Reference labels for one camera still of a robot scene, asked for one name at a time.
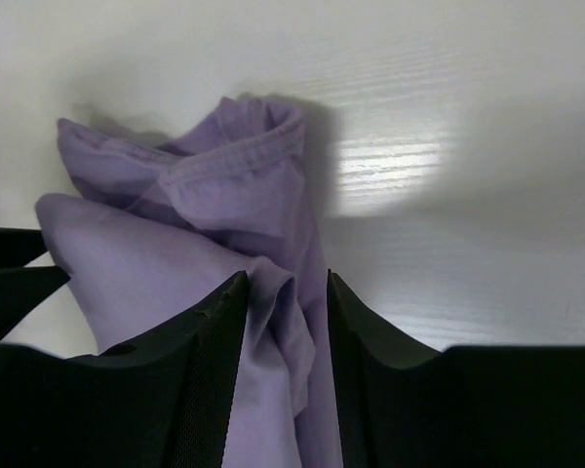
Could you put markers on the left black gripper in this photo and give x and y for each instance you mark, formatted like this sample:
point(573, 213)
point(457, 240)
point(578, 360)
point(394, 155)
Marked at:
point(23, 287)

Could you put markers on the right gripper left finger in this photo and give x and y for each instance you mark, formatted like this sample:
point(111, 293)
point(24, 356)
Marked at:
point(160, 399)

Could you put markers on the purple t-shirt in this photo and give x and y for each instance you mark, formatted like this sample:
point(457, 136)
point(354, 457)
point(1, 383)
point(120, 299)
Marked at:
point(153, 230)

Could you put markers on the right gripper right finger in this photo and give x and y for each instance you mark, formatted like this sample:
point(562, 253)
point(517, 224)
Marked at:
point(401, 403)

